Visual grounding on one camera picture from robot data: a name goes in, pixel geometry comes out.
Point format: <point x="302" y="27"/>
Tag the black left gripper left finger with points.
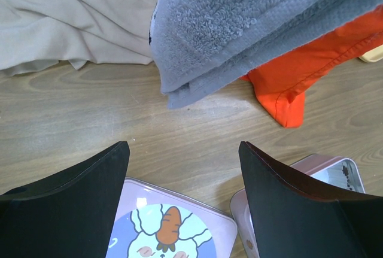
<point x="68" y="214"/>

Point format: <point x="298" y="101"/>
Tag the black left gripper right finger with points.
<point x="295" y="215"/>

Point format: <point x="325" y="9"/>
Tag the pink chocolate tin box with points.
<point x="338" y="171"/>

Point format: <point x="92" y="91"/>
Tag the pink tin lid with bunny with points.
<point x="152" y="221"/>

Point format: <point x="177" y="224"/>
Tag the orange hanging garment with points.
<point x="280" y="84"/>

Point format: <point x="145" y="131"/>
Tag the beige cloth pile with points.
<point x="37" y="34"/>

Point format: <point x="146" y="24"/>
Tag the grey hanging towel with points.
<point x="200" y="46"/>

